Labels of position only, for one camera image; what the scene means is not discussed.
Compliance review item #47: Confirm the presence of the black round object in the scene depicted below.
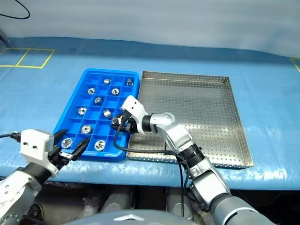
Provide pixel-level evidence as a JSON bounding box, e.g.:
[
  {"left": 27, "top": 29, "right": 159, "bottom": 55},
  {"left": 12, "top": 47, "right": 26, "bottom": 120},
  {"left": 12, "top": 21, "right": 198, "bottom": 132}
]
[{"left": 27, "top": 203, "right": 45, "bottom": 221}]

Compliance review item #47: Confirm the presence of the blue compartment tray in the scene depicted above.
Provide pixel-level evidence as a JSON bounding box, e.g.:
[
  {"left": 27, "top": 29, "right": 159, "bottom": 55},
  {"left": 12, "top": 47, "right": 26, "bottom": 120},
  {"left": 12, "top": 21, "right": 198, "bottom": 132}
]
[{"left": 52, "top": 68, "right": 141, "bottom": 162}]

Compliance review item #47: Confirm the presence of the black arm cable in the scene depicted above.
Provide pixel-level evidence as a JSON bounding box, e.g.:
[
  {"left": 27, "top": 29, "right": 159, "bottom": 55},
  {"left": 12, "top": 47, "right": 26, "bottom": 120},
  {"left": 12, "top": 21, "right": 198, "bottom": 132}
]
[
  {"left": 0, "top": 132, "right": 22, "bottom": 143},
  {"left": 113, "top": 112, "right": 188, "bottom": 218}
]

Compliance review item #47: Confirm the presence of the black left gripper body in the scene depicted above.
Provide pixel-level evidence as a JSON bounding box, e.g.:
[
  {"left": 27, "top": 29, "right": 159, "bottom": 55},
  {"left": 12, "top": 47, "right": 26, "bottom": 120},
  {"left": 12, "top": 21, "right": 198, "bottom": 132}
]
[{"left": 50, "top": 146, "right": 73, "bottom": 173}]

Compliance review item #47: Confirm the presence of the thin black looped cable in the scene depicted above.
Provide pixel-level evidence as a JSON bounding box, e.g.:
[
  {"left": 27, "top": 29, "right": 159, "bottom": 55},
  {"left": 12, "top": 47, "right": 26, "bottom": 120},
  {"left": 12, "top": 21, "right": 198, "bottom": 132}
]
[{"left": 0, "top": 0, "right": 31, "bottom": 20}]

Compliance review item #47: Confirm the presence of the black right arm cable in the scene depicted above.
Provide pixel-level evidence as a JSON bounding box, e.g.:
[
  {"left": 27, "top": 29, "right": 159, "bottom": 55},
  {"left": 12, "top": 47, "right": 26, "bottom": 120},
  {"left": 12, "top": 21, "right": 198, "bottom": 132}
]
[{"left": 113, "top": 112, "right": 188, "bottom": 218}]

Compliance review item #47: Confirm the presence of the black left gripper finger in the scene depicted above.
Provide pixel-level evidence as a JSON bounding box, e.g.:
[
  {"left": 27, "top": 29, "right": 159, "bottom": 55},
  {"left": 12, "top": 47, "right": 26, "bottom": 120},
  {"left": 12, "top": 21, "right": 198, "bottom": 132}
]
[
  {"left": 70, "top": 136, "right": 90, "bottom": 162},
  {"left": 53, "top": 129, "right": 68, "bottom": 148}
]

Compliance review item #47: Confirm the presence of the blue plastic table cover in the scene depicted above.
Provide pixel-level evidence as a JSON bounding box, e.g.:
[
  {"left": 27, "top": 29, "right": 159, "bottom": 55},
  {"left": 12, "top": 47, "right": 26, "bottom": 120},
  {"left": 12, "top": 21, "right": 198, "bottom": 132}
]
[{"left": 0, "top": 36, "right": 300, "bottom": 188}]

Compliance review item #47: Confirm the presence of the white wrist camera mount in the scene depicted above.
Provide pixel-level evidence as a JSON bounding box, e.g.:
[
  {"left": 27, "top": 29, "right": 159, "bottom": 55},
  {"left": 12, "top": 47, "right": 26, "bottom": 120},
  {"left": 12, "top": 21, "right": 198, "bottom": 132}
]
[
  {"left": 19, "top": 128, "right": 60, "bottom": 178},
  {"left": 120, "top": 95, "right": 150, "bottom": 135}
]

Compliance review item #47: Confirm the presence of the perforated metal tray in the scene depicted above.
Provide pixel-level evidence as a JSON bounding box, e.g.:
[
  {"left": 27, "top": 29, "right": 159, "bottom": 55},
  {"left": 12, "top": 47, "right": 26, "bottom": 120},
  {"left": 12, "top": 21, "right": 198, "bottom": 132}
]
[{"left": 126, "top": 71, "right": 255, "bottom": 169}]

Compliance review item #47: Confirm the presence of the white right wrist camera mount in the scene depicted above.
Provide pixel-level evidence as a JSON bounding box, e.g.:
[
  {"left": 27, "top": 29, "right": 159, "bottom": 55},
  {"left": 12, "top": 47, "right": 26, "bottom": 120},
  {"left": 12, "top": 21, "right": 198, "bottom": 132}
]
[{"left": 120, "top": 95, "right": 150, "bottom": 135}]

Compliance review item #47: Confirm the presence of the grey domed cover with emblem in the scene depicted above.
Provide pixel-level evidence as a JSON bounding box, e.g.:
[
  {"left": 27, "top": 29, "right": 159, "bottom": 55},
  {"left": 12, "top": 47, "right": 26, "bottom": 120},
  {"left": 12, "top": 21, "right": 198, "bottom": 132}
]
[{"left": 78, "top": 209, "right": 213, "bottom": 225}]

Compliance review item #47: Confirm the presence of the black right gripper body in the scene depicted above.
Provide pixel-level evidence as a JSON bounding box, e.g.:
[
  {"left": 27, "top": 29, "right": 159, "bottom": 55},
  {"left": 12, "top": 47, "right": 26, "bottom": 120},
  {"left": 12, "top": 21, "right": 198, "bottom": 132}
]
[{"left": 120, "top": 111, "right": 139, "bottom": 135}]

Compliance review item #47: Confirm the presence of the grey rounded housing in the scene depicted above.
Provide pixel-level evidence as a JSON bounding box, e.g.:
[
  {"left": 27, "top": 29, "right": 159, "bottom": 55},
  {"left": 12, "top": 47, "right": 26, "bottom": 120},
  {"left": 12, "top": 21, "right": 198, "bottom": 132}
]
[
  {"left": 165, "top": 187, "right": 195, "bottom": 213},
  {"left": 102, "top": 186, "right": 135, "bottom": 213}
]

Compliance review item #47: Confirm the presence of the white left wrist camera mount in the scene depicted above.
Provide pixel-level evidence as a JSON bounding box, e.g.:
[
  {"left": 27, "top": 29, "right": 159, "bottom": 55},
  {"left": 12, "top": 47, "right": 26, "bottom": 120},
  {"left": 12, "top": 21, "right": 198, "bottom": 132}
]
[{"left": 19, "top": 128, "right": 60, "bottom": 178}]

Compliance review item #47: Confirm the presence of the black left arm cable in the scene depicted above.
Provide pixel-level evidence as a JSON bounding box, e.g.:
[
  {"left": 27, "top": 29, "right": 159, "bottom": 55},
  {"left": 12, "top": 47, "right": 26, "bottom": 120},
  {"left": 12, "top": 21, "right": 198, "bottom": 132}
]
[{"left": 0, "top": 132, "right": 22, "bottom": 143}]

